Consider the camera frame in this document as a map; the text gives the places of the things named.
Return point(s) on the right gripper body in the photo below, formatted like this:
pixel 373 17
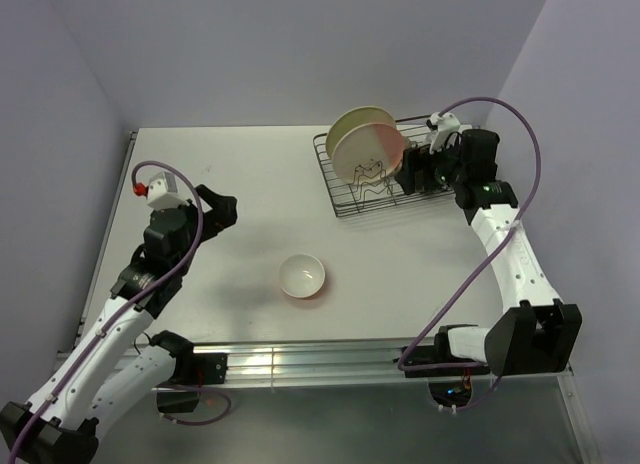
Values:
pixel 443 169

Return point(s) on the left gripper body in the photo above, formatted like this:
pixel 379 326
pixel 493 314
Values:
pixel 208 228

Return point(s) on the pink and cream plate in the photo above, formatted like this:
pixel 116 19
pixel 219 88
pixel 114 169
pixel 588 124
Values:
pixel 368 153

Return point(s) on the green and cream plate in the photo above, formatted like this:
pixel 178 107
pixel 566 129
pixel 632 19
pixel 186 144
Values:
pixel 353 119

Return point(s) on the white bowl orange outside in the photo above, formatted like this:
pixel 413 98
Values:
pixel 301 276

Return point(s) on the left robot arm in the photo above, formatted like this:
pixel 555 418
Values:
pixel 64 421

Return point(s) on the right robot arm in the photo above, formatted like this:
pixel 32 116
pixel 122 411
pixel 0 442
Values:
pixel 537 330

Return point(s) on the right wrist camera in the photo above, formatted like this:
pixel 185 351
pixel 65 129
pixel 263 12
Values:
pixel 441 126

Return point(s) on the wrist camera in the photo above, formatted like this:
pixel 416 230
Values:
pixel 161 192
pixel 441 126

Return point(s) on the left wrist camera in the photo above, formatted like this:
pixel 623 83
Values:
pixel 161 192

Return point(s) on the black wire dish rack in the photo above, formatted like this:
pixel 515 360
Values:
pixel 348 200

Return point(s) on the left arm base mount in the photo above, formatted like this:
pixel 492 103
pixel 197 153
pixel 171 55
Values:
pixel 204 370

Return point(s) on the aluminium frame rail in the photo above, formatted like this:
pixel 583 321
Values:
pixel 310 363

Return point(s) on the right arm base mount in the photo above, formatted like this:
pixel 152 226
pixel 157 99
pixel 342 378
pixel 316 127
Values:
pixel 450 383

